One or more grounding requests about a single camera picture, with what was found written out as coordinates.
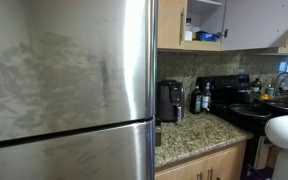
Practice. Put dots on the green bottle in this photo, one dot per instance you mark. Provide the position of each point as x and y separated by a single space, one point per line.
256 86

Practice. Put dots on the yellow sponge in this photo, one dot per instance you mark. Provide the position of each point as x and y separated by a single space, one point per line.
265 97

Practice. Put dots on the stainless steel refrigerator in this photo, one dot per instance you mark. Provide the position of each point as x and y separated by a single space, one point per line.
67 83

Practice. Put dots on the black electric stove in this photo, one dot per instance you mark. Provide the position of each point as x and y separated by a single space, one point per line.
230 83

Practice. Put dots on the dark olive oil bottle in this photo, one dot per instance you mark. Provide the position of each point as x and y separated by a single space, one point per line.
196 100

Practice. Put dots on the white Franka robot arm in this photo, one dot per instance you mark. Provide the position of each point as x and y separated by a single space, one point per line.
285 133

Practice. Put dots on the black frying pan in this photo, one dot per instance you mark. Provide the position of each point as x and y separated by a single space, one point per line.
250 111

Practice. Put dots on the black pan with rim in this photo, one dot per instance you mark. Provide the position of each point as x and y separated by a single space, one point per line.
285 106

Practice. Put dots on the steel sink faucet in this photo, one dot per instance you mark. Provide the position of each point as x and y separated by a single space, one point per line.
285 75

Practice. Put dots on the blue box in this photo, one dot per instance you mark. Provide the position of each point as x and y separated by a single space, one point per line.
205 36

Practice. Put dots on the wooden lower cabinet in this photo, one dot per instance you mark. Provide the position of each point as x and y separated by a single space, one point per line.
200 166

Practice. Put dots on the blue cup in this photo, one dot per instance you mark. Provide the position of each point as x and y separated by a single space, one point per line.
270 90

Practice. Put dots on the small dark spice jar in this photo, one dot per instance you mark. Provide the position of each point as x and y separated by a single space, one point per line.
158 133

